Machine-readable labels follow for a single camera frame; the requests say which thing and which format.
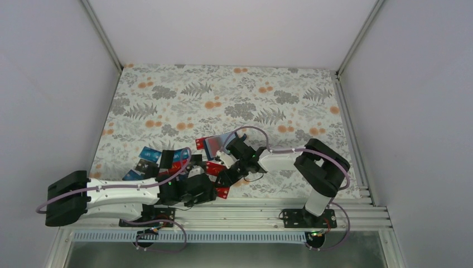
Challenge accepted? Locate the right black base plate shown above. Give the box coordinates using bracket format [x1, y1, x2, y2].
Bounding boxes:
[279, 209, 337, 229]

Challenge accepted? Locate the blue card front left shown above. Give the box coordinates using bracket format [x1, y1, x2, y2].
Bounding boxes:
[139, 146, 162, 163]

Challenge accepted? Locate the aluminium rail frame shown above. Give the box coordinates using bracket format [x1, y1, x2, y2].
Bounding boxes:
[61, 195, 393, 232]

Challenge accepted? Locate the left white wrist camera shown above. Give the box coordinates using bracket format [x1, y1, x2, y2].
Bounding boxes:
[187, 166, 205, 179]

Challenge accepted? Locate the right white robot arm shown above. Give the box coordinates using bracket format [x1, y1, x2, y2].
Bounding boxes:
[216, 138, 350, 227]

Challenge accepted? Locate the blue card upper pile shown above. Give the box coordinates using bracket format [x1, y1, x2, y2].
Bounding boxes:
[172, 149, 189, 162]

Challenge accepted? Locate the blue card far left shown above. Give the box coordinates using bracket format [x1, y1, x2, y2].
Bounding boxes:
[122, 170, 144, 181]

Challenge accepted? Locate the grey slotted cable duct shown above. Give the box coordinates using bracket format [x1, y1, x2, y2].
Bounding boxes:
[72, 230, 312, 244]

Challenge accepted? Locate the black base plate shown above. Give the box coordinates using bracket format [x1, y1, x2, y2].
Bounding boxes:
[279, 209, 337, 229]
[118, 206, 176, 227]

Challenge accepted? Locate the small black card top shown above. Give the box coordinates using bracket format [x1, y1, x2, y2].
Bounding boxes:
[190, 154, 202, 164]

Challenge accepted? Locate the blue leather card holder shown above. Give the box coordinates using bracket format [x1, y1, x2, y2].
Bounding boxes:
[204, 132, 240, 160]

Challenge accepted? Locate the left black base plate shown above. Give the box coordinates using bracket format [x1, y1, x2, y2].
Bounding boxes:
[118, 206, 176, 227]

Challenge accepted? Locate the black card upper left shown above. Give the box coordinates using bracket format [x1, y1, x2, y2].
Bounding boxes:
[159, 150, 175, 169]

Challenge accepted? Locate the floral patterned table mat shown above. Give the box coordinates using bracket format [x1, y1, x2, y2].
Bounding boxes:
[89, 64, 351, 180]

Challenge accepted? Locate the lone red vip card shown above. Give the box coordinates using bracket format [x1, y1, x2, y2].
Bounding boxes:
[195, 137, 206, 150]

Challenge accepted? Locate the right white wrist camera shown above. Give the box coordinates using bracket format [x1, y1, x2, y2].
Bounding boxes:
[215, 151, 237, 169]

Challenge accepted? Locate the black card lower left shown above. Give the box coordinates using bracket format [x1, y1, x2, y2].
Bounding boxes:
[135, 159, 160, 178]

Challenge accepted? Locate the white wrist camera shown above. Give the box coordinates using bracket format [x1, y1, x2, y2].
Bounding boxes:
[215, 151, 237, 169]
[187, 166, 205, 179]

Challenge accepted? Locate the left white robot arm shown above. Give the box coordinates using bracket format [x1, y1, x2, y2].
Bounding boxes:
[45, 171, 218, 227]

